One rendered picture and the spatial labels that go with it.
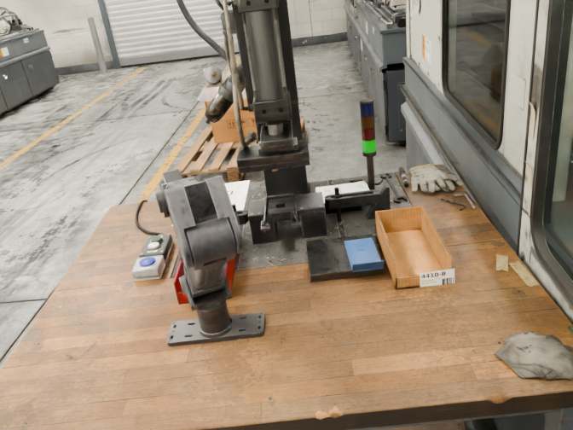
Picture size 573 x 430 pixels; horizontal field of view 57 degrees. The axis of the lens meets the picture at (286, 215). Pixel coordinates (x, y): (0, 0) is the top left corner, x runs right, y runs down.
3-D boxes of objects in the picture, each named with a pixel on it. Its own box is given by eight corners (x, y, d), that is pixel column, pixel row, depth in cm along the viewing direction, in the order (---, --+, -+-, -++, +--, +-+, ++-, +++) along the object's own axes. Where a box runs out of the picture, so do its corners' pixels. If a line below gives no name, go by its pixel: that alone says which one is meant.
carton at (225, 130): (222, 124, 530) (213, 73, 508) (281, 119, 520) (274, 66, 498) (205, 146, 471) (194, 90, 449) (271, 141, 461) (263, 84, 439)
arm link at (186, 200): (153, 183, 104) (167, 192, 75) (197, 172, 107) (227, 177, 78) (169, 242, 106) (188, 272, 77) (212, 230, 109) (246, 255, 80)
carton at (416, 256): (396, 293, 115) (394, 262, 111) (376, 237, 137) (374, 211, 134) (454, 286, 114) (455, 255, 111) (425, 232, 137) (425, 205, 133)
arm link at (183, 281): (177, 273, 105) (182, 287, 100) (219, 261, 107) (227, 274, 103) (184, 299, 108) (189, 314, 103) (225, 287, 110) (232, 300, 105)
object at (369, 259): (353, 276, 118) (352, 264, 116) (344, 242, 131) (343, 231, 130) (384, 271, 117) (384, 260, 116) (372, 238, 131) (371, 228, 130)
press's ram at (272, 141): (240, 186, 132) (218, 65, 119) (245, 151, 155) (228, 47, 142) (311, 177, 131) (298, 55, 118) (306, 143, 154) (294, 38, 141)
